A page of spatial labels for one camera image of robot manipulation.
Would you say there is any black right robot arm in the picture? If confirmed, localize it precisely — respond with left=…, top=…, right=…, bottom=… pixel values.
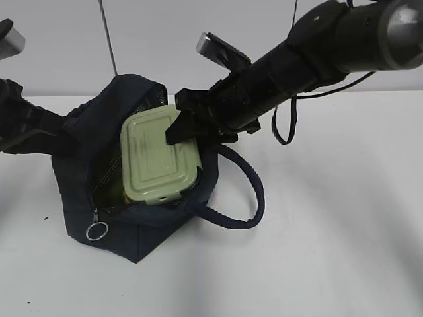
left=165, top=1, right=422, bottom=145

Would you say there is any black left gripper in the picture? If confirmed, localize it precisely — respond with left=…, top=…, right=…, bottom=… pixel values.
left=1, top=79, right=79, bottom=155

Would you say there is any green lid glass container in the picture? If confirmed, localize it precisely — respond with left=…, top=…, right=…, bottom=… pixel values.
left=120, top=105, right=202, bottom=205

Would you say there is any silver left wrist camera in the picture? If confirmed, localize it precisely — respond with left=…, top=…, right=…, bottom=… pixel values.
left=0, top=18, right=26, bottom=60

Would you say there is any navy insulated lunch bag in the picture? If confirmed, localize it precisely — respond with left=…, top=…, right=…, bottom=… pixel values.
left=52, top=74, right=265, bottom=263

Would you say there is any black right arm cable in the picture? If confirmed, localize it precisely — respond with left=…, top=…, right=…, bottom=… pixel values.
left=271, top=71, right=374, bottom=145

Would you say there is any silver zipper pull ring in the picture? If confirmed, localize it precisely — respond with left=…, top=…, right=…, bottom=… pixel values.
left=85, top=207, right=108, bottom=241

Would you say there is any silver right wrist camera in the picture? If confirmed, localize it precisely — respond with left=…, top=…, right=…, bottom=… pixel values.
left=196, top=32, right=251, bottom=71

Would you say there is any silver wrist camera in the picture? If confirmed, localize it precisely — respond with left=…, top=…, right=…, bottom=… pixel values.
left=196, top=32, right=251, bottom=71
left=0, top=18, right=26, bottom=60

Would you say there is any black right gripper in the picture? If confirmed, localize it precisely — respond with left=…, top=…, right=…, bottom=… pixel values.
left=165, top=71, right=264, bottom=145

